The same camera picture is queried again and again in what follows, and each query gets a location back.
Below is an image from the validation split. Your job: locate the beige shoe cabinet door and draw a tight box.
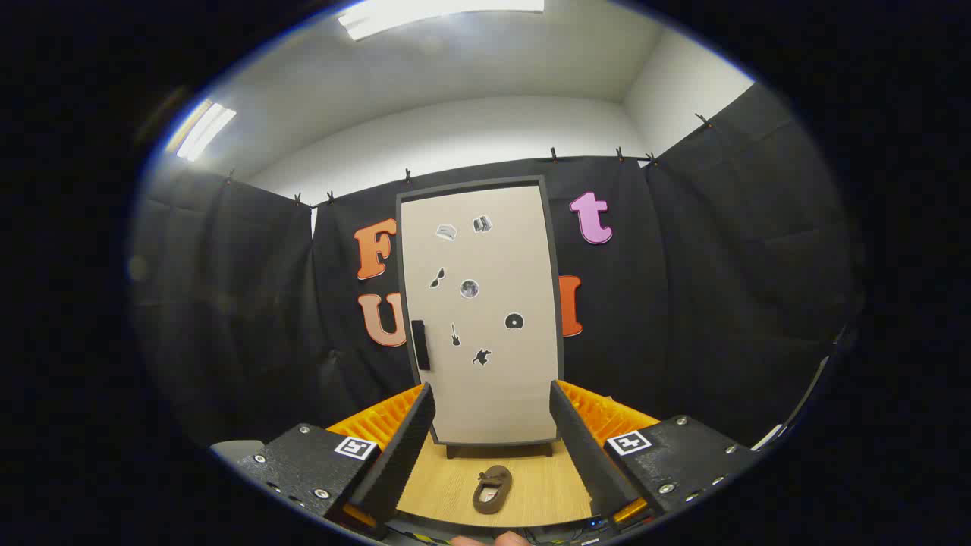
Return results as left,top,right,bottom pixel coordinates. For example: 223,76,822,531
401,185,561,445

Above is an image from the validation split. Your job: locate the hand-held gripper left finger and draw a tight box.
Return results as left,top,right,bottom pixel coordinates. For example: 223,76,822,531
234,383,438,541

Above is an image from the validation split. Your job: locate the ceiling light panel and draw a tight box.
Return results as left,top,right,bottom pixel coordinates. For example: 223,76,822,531
338,0,545,42
176,101,237,162

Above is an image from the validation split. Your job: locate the dark grey shoe cabinet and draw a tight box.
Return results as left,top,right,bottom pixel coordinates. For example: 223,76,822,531
395,175,567,460

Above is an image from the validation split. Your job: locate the black door handle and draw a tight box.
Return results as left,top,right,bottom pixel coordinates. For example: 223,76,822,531
411,320,432,372

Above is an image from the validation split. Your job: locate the black backdrop cloth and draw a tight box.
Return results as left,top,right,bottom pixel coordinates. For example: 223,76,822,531
129,82,866,456

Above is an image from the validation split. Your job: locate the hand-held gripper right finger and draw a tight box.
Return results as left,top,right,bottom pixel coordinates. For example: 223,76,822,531
549,379,762,532

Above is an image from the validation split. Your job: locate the brown fuzzy shoe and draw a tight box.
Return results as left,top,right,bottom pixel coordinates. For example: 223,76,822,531
472,465,514,516

